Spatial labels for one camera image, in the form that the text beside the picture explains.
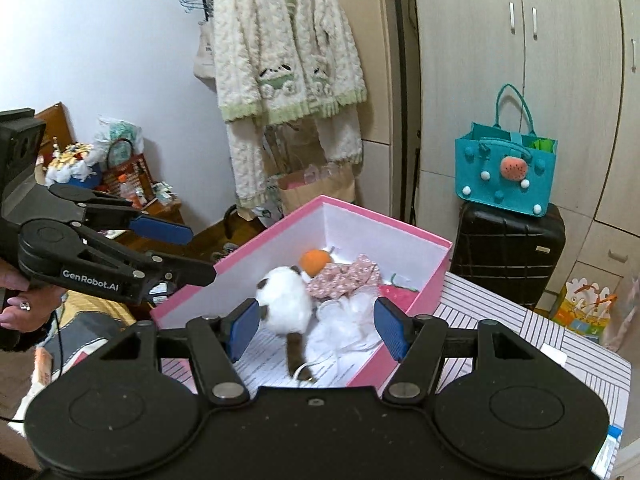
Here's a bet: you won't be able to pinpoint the grey wardrobe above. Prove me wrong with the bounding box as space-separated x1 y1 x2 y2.
410 0 640 313

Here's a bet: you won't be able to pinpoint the brown paper bag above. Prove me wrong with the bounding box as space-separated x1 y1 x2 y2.
276 164 357 217

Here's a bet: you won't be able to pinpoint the pink cardboard box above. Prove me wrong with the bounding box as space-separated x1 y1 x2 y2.
150 195 454 397

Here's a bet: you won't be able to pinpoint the orange plush ball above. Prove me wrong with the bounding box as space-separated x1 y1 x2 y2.
300 247 335 280

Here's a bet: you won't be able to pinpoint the clear plastic bag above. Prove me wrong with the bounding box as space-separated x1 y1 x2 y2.
602 269 640 352

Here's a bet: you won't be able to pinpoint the teal felt handbag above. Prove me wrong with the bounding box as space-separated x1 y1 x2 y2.
454 83 559 219

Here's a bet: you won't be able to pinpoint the cream fluffy pajama pants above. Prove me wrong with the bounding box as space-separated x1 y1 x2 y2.
225 109 364 212

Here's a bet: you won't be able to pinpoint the white plastic bag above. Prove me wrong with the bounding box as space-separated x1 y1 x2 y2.
95 116 146 157

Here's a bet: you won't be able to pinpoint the wooden cabinet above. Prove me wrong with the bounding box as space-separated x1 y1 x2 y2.
35 102 189 257

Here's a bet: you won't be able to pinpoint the white yellow bouquet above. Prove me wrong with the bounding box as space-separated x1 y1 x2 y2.
46 142 109 192

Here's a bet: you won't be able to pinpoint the brown wicker basket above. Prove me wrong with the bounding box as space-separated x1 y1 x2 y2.
105 139 152 197

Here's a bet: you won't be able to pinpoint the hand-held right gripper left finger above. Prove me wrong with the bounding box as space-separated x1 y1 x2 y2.
97 297 262 404

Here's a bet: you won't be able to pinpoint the canvas tote bag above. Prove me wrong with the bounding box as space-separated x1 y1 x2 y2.
192 24 219 82

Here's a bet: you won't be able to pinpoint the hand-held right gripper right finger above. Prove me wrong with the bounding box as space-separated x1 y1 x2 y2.
374 296 544 402

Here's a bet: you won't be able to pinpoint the person's left hand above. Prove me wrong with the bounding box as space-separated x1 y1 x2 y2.
0 261 64 334

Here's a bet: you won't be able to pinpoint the beige wardrobe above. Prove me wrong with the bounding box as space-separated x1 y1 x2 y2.
350 0 422 221

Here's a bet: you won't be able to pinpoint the black cable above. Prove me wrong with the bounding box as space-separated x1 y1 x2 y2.
47 305 66 379

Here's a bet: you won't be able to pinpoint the white brown cat plush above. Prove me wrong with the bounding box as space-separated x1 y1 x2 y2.
255 265 319 384

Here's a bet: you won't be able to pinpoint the pink strawberry plush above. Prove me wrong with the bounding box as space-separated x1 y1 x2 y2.
378 272 419 306

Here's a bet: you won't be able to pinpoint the striped tablecloth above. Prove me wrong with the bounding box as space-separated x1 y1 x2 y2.
160 270 634 480

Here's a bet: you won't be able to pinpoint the yellow printed gift bag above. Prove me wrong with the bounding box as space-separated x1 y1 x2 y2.
552 275 619 344

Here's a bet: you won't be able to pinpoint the black suitcase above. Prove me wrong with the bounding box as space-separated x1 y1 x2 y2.
451 201 566 307

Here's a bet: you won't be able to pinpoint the cream fuzzy hanging cardigan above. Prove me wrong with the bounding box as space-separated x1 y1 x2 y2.
197 0 422 223

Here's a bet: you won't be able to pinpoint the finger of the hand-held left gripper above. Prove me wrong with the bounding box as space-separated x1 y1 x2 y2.
75 222 217 288
50 184 195 246

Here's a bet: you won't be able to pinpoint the floral fabric pouch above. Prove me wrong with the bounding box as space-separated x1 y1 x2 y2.
306 254 384 301

